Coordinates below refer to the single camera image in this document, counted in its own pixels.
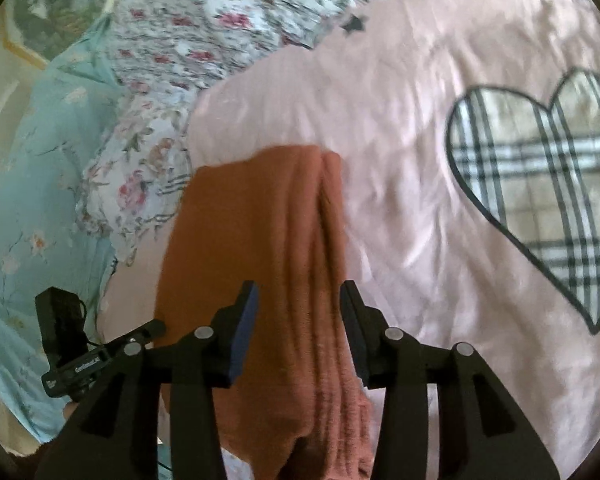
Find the white quilt with small flowers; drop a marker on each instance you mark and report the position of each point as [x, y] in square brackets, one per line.
[205, 20]

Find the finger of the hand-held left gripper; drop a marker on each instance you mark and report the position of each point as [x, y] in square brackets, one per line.
[140, 334]

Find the pink blanket with plaid hearts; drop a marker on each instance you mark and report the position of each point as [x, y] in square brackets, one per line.
[405, 160]

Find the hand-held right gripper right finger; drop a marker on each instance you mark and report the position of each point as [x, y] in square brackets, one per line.
[357, 332]

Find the white pillow with large flowers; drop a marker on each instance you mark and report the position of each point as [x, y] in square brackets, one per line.
[130, 160]

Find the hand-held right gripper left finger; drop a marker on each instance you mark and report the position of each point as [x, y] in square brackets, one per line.
[242, 332]

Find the teal floral bed sheet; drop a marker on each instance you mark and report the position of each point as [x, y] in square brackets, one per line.
[30, 185]

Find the rust brown knit sweater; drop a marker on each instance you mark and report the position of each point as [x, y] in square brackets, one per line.
[260, 220]

